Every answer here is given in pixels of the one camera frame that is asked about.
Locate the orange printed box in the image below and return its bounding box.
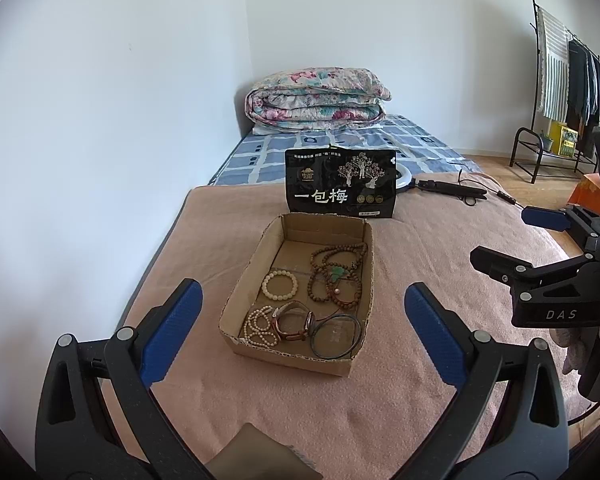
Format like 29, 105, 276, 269
567, 173, 600, 210

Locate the black folded light stand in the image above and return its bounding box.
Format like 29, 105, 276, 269
414, 179, 486, 207

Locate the clothes rack with hanging clothes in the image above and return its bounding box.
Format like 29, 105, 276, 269
528, 0, 600, 134

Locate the folded floral quilt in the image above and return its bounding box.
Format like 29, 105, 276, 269
245, 66, 392, 134

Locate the blue checked bedsheet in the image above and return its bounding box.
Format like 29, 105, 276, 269
207, 114, 481, 187

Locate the black metal shoe rack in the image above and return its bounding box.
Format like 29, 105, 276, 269
510, 127, 599, 185

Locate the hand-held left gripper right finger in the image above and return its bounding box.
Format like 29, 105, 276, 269
404, 281, 571, 480

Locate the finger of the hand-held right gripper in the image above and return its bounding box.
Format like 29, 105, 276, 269
521, 205, 600, 241
470, 245, 596, 306

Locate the yellow box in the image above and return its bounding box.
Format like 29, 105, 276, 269
550, 122, 579, 157

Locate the pink blanket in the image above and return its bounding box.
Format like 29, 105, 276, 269
100, 180, 600, 480

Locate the black printed snack bag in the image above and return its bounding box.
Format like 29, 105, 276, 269
285, 148, 397, 220

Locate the white ring light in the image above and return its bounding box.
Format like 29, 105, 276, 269
392, 161, 417, 187

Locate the white bead necklace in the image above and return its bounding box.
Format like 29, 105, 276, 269
242, 305, 281, 347

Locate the cardboard box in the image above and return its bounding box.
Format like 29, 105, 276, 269
218, 212, 374, 377

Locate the person's right hand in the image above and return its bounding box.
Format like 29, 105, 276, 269
550, 327, 589, 376

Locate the black ring bangle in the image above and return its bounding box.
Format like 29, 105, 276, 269
309, 313, 364, 360

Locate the brown wooden bead necklace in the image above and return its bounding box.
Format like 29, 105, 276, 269
307, 241, 370, 311

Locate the black cable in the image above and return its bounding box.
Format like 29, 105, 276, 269
457, 167, 527, 209

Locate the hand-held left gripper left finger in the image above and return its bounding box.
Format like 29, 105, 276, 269
35, 277, 203, 480

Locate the brown strap wristwatch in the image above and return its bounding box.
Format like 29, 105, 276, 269
271, 301, 316, 342

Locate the cream bead bracelet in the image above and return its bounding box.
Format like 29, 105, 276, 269
261, 270, 299, 301

